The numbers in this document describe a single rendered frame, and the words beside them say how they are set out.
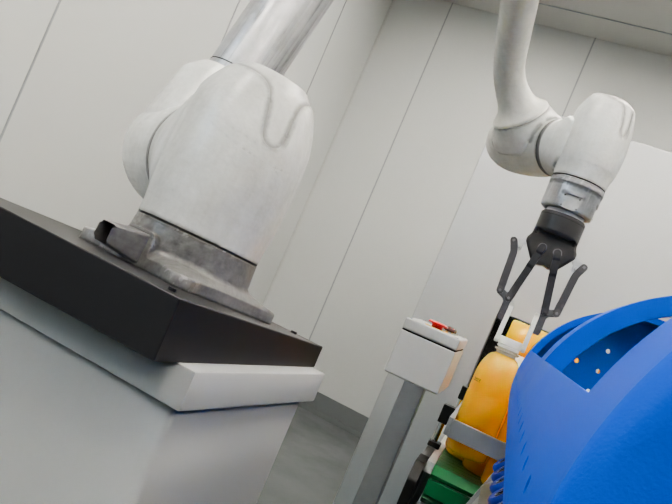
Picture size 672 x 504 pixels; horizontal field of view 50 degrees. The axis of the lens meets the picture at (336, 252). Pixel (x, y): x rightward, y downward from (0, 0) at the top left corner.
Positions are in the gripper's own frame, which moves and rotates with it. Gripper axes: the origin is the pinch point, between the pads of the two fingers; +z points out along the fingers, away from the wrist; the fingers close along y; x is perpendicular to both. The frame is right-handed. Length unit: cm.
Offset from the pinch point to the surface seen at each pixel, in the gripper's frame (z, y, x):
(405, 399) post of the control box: 19.4, -12.8, 6.7
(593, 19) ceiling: -226, -33, 384
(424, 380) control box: 14.1, -10.4, -1.3
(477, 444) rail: 19.5, 1.5, -4.4
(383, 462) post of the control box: 31.3, -12.0, 6.8
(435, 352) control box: 9.1, -10.5, -1.4
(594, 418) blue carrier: 3, 3, -102
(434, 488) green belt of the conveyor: 28.3, -1.9, -6.9
